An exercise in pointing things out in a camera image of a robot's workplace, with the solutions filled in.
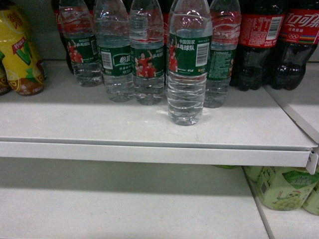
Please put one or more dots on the water bottle red players label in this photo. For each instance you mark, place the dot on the water bottle red players label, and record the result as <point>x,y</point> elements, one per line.
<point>147,42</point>

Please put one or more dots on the yellow lemon tea bottle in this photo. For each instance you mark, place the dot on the yellow lemon tea bottle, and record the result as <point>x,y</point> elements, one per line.
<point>18,53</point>

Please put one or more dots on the white metal shelf board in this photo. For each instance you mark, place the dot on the white metal shelf board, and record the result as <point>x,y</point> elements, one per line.
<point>67,121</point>

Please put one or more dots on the right cola bottle olympic label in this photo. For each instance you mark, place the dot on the right cola bottle olympic label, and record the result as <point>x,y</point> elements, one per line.
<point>298,39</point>

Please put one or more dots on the far left water bottle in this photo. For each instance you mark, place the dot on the far left water bottle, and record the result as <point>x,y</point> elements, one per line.
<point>77,27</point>

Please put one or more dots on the cola bottle red label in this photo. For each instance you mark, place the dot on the cola bottle red label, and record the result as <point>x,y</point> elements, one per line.
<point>260,26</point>

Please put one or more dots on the water bottle barcode label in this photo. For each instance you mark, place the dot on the water bottle barcode label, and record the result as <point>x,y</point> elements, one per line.
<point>111,26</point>

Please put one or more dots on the right rear water bottle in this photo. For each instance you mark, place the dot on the right rear water bottle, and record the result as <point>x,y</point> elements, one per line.
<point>226,22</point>

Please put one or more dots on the clear water bottle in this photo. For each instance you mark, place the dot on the clear water bottle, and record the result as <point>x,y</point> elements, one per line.
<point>190,33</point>

